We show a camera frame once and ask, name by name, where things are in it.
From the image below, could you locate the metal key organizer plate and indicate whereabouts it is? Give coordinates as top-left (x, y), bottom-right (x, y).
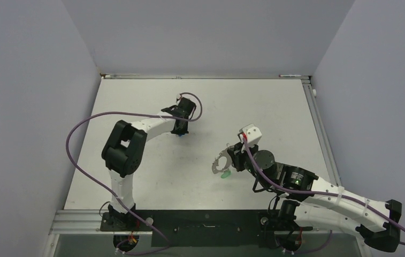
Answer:
top-left (211, 144), bottom-right (234, 174)

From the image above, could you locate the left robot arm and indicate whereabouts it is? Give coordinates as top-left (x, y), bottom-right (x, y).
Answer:
top-left (102, 96), bottom-right (196, 230)

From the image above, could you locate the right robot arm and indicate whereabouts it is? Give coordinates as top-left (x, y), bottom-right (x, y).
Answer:
top-left (220, 142), bottom-right (402, 253)

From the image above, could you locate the green key tag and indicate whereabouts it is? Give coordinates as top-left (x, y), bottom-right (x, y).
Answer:
top-left (221, 170), bottom-right (231, 179)

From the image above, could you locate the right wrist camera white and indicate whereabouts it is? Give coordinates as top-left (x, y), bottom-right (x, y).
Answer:
top-left (238, 124), bottom-right (262, 147)

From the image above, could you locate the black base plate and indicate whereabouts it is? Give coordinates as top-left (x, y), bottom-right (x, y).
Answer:
top-left (100, 210), bottom-right (312, 248)

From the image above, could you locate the aluminium frame rail back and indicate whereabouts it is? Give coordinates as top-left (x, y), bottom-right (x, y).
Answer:
top-left (101, 74), bottom-right (311, 80)

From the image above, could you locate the aluminium frame rail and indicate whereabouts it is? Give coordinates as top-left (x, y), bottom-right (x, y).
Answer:
top-left (48, 209), bottom-right (369, 235)
top-left (101, 74), bottom-right (311, 80)
top-left (302, 76), bottom-right (342, 186)

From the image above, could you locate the aluminium frame rail right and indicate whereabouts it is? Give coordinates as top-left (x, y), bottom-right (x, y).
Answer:
top-left (302, 76), bottom-right (342, 186)

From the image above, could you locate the aluminium frame rail front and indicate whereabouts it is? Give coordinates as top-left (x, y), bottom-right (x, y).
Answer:
top-left (48, 209), bottom-right (369, 235)

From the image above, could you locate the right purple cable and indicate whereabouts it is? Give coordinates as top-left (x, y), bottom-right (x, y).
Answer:
top-left (242, 136), bottom-right (405, 251)

